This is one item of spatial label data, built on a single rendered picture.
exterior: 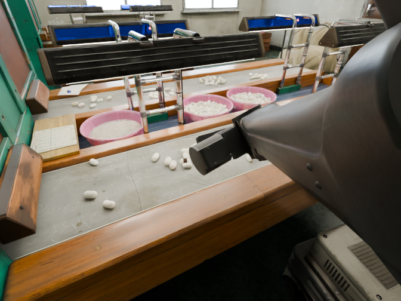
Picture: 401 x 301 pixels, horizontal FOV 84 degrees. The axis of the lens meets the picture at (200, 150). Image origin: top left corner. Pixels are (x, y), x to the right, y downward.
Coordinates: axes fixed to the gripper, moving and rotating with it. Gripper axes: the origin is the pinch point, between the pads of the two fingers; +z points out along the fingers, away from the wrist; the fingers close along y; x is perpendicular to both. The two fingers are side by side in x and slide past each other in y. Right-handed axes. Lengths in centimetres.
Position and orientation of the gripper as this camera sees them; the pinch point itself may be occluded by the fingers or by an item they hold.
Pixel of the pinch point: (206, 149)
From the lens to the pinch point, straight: 59.3
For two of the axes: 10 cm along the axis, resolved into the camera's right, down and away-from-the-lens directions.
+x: 2.9, 9.6, -0.1
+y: -8.9, 2.7, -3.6
